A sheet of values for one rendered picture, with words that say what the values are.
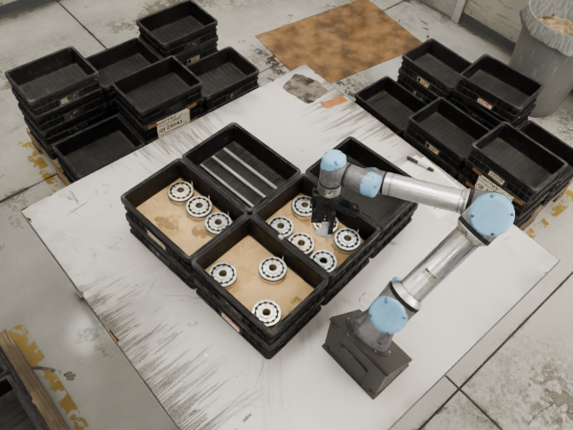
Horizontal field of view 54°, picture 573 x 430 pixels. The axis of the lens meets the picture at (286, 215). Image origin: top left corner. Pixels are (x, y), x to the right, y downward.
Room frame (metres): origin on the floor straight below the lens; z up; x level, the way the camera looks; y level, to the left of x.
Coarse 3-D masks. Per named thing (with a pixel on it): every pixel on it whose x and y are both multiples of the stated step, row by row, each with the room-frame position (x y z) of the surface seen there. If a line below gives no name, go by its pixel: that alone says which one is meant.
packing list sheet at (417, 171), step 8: (408, 160) 1.83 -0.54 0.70; (424, 160) 1.84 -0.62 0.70; (408, 168) 1.78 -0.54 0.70; (416, 168) 1.79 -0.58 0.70; (424, 168) 1.79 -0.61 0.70; (416, 176) 1.74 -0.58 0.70; (424, 176) 1.74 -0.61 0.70; (432, 176) 1.75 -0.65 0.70; (440, 176) 1.75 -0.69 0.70; (448, 184) 1.71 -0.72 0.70; (432, 208) 1.56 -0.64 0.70; (440, 216) 1.52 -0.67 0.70
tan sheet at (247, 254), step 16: (224, 256) 1.12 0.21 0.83; (240, 256) 1.12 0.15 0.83; (256, 256) 1.13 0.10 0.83; (272, 256) 1.14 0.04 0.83; (208, 272) 1.04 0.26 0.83; (240, 272) 1.05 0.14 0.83; (256, 272) 1.06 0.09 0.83; (288, 272) 1.08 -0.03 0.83; (240, 288) 0.99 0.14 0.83; (256, 288) 0.99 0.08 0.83; (272, 288) 1.00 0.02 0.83; (288, 288) 1.01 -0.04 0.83; (304, 288) 1.01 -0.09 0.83; (288, 304) 0.95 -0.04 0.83
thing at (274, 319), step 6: (264, 300) 0.93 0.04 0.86; (270, 300) 0.93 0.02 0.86; (258, 306) 0.91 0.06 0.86; (270, 306) 0.91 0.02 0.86; (276, 306) 0.92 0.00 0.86; (252, 312) 0.88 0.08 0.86; (258, 312) 0.88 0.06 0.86; (276, 312) 0.89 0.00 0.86; (258, 318) 0.86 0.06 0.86; (270, 318) 0.87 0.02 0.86; (276, 318) 0.87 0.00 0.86; (270, 324) 0.84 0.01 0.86
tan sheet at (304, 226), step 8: (288, 208) 1.37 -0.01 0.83; (272, 216) 1.33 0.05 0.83; (288, 216) 1.33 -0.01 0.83; (296, 224) 1.30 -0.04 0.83; (304, 224) 1.30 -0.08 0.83; (296, 232) 1.26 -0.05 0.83; (304, 232) 1.26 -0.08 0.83; (312, 232) 1.27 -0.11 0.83; (320, 240) 1.24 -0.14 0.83; (328, 240) 1.24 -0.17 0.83; (320, 248) 1.20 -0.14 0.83; (328, 248) 1.20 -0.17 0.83; (336, 256) 1.17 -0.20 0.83; (344, 256) 1.17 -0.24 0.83
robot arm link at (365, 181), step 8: (352, 168) 1.16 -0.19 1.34; (360, 168) 1.16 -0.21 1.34; (344, 176) 1.14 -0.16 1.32; (352, 176) 1.13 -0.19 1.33; (360, 176) 1.13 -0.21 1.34; (368, 176) 1.13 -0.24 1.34; (376, 176) 1.14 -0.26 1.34; (344, 184) 1.13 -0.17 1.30; (352, 184) 1.12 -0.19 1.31; (360, 184) 1.11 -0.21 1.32; (368, 184) 1.11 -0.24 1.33; (376, 184) 1.11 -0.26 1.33; (360, 192) 1.11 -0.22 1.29; (368, 192) 1.10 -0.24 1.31; (376, 192) 1.11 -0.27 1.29
